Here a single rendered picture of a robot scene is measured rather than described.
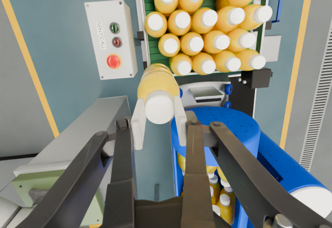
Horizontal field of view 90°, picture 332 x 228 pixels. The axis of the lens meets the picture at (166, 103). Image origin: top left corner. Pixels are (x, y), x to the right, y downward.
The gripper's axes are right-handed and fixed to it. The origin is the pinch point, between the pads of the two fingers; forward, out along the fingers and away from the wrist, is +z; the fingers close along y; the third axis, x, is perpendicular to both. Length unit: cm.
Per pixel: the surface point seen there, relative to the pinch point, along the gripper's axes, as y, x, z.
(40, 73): -112, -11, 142
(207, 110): 17.5, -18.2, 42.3
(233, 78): 65, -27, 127
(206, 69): 13.9, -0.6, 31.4
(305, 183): 64, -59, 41
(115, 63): -11.9, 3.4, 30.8
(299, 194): 60, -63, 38
